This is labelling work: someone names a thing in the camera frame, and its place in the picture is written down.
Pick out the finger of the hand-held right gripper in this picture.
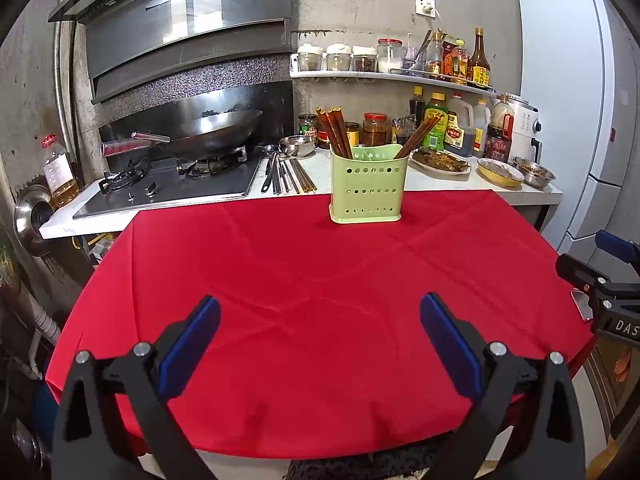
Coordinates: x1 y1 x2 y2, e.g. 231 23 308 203
595 231 640 267
556 253 640 305

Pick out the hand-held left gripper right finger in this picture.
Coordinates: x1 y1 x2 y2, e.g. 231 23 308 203
419 292 586 480

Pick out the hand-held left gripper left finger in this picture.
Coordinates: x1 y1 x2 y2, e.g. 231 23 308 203
50 295 222 480

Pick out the green plastic utensil holder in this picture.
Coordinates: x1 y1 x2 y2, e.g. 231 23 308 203
328 143 408 225

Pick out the bunch of wooden chopsticks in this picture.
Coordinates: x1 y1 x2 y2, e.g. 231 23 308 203
315 106 443 161

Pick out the clear cup with utensils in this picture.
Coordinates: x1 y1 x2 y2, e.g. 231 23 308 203
402 30 433 72

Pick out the steel bowl with food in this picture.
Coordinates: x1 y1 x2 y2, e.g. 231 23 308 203
511 156 557 189

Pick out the yellow oval dish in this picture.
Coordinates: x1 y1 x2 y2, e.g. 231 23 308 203
476 157 526 188

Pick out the red tablecloth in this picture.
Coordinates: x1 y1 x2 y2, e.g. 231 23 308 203
45 189 598 461

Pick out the dark patterned cloth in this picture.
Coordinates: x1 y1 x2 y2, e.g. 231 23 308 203
287 440 441 480

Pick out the white refrigerator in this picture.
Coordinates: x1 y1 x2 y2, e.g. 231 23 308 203
517 0 640 253

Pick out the white plastic drain pipe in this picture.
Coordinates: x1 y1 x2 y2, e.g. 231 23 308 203
20 280 61 381

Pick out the gas stove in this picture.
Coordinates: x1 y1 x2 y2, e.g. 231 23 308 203
72 152 264 220

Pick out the white plastic jug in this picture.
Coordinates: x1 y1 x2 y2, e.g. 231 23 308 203
472 99 493 157

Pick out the plate of cooked food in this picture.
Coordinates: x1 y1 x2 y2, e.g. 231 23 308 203
407 147 472 176

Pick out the oil jug red label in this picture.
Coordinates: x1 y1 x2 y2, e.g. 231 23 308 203
444 94 475 157

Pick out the pile of metal cutlery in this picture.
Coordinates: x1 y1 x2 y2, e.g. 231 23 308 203
260 144 318 196

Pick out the steel pot lid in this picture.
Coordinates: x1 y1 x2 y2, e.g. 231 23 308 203
13 185 56 257

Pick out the steel wok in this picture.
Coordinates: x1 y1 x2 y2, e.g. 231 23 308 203
100 107 264 161

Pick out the green plastic bottle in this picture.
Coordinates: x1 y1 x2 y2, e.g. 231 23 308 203
422 92 449 151

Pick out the large cooking oil bottle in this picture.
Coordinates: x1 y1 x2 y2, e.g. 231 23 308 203
41 134 81 208

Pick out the clear plastic spice bag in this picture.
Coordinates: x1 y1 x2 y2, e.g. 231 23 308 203
391 116 416 146

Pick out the small steel bowl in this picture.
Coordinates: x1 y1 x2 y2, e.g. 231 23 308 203
277 135 317 158

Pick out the chili sauce jar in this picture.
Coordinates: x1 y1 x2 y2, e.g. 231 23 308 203
362 112 391 147

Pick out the dark bottle yellow label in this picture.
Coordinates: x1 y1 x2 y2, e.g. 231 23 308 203
467 27 492 87

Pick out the dark soy sauce bottle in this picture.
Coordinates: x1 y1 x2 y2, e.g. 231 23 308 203
409 86 426 128

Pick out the red-label oil bottle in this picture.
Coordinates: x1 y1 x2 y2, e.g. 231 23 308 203
442 37 469 83

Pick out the clear condiment bottle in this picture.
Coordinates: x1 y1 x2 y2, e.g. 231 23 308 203
426 30 446 78

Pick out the red-lid glass jar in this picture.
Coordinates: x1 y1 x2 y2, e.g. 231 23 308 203
376 38 404 73

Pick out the grey metal pipe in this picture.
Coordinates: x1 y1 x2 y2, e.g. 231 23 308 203
54 20 76 161

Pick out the white-lid spice jar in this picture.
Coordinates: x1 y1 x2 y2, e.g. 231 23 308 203
326 43 352 72
297 43 325 72
352 46 378 73

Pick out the steel range hood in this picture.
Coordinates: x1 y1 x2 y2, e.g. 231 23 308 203
48 0 293 106

